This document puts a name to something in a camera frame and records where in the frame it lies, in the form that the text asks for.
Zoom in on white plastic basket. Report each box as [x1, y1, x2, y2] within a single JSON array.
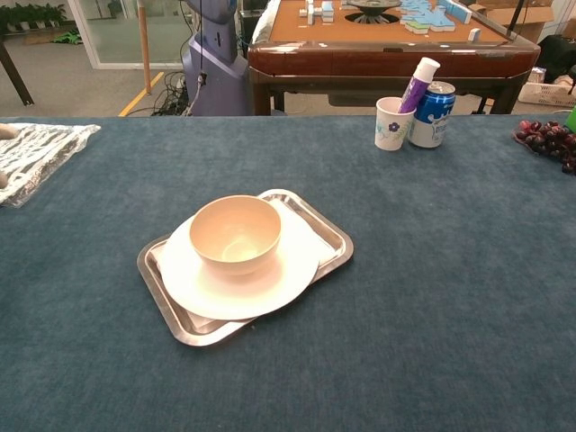
[[517, 80, 576, 108]]

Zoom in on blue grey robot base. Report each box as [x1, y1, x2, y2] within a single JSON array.
[[181, 0, 249, 117]]

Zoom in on scattered mahjong tile pile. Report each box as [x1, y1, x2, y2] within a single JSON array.
[[399, 0, 455, 35]]

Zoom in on hanging black cable with plug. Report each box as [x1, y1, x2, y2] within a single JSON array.
[[195, 0, 209, 105]]

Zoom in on row of potted plants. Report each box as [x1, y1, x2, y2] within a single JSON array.
[[0, 3, 68, 32]]

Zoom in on wooden pole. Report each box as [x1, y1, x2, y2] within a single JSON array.
[[137, 0, 153, 95]]

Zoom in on beige white bowl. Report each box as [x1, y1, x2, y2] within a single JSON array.
[[188, 194, 283, 276]]

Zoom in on blue felt tablecloth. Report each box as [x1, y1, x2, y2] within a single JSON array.
[[0, 114, 576, 432]]

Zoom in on striped cloth in plastic bag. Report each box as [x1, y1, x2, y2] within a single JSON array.
[[0, 122, 102, 208]]

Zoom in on paper cup with flower print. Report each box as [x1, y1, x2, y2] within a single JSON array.
[[374, 95, 418, 152]]

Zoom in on white round plate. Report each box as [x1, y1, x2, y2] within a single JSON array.
[[157, 200, 320, 321]]

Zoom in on brown mahjong table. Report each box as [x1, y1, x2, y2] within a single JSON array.
[[247, 0, 541, 117]]

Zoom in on cardboard box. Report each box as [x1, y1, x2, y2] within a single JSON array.
[[475, 0, 569, 42]]

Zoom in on dark red grape bunch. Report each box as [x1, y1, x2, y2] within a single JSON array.
[[512, 119, 576, 176]]

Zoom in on blue white drink can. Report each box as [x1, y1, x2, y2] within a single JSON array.
[[408, 81, 457, 149]]

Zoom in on long mahjong tile row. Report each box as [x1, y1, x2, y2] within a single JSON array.
[[438, 0, 473, 23]]

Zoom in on tangled floor cables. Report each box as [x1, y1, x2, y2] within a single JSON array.
[[151, 70, 195, 117]]

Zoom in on stacked mahjong tile cluster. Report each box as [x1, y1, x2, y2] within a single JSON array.
[[305, 0, 337, 24]]

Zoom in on purple white tube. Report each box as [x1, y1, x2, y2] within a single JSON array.
[[397, 57, 441, 114]]

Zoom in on black bag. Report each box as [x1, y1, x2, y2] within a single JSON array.
[[537, 34, 576, 85]]

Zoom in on black table leg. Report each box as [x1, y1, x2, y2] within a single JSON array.
[[0, 38, 35, 107]]

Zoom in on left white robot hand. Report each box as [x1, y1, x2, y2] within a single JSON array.
[[0, 123, 20, 188]]

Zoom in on silver metal tray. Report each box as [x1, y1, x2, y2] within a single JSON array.
[[136, 188, 355, 347]]

